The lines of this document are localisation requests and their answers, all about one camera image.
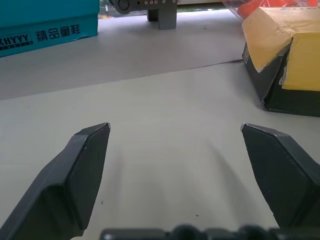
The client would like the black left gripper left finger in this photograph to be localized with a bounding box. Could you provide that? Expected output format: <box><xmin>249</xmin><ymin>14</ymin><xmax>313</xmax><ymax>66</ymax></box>
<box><xmin>0</xmin><ymin>122</ymin><xmax>112</xmax><ymax>240</ymax></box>

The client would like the orange item in plastic bag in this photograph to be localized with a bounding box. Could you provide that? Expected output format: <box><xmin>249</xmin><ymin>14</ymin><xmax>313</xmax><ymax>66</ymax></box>
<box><xmin>221</xmin><ymin>0</ymin><xmax>320</xmax><ymax>24</ymax></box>

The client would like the yellow and black box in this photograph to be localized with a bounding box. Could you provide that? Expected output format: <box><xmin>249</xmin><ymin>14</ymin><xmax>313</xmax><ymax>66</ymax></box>
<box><xmin>240</xmin><ymin>6</ymin><xmax>320</xmax><ymax>118</ymax></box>

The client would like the teal shoe box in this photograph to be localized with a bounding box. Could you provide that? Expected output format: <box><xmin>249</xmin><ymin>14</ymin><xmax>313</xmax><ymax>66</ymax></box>
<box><xmin>0</xmin><ymin>0</ymin><xmax>100</xmax><ymax>59</ymax></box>

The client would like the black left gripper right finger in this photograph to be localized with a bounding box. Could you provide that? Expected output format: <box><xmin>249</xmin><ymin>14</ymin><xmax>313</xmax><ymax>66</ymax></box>
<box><xmin>240</xmin><ymin>122</ymin><xmax>320</xmax><ymax>230</ymax></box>

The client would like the orange object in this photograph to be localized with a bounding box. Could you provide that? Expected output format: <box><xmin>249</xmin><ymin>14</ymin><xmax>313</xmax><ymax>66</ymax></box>
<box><xmin>236</xmin><ymin>0</ymin><xmax>303</xmax><ymax>17</ymax></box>

